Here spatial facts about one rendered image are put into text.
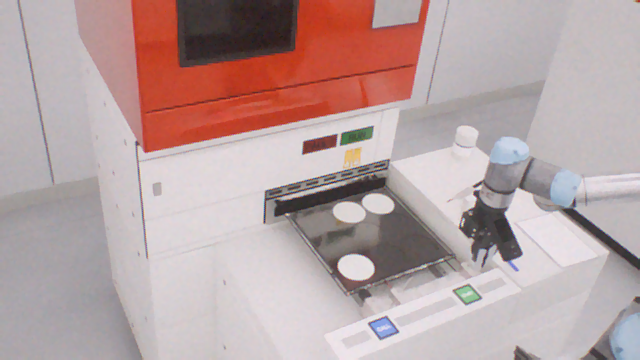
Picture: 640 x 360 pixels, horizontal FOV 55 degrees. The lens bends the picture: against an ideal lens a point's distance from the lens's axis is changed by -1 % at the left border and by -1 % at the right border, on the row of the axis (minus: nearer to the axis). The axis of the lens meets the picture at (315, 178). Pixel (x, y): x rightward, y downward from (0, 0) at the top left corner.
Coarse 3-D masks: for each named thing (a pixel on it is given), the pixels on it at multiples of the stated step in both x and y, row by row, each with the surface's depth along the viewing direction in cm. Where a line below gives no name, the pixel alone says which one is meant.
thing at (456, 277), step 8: (456, 272) 177; (440, 280) 174; (448, 280) 174; (456, 280) 175; (416, 288) 171; (424, 288) 171; (432, 288) 171; (440, 288) 171; (416, 296) 168; (384, 304) 165; (360, 312) 164
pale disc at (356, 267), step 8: (352, 256) 176; (360, 256) 176; (344, 264) 173; (352, 264) 173; (360, 264) 174; (368, 264) 174; (344, 272) 170; (352, 272) 171; (360, 272) 171; (368, 272) 171
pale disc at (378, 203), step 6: (366, 198) 198; (372, 198) 199; (378, 198) 199; (384, 198) 199; (366, 204) 196; (372, 204) 196; (378, 204) 196; (384, 204) 197; (390, 204) 197; (372, 210) 194; (378, 210) 194; (384, 210) 194; (390, 210) 194
